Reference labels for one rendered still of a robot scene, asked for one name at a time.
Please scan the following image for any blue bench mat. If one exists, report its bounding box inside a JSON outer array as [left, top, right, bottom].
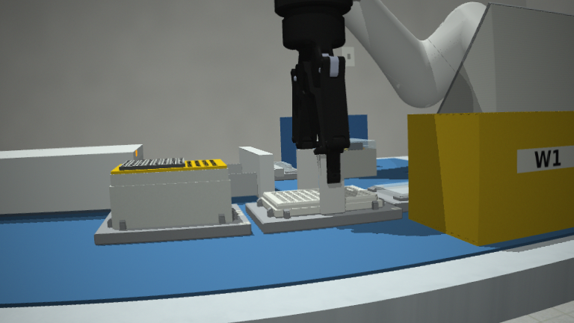
[[0, 196, 574, 308]]

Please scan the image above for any yellow box labelled w1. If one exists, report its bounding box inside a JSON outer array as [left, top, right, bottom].
[[407, 111, 574, 246]]

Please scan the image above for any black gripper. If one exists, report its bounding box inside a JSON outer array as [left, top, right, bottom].
[[282, 9, 350, 214]]

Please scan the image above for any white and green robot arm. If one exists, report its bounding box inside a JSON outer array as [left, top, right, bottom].
[[274, 0, 486, 108]]

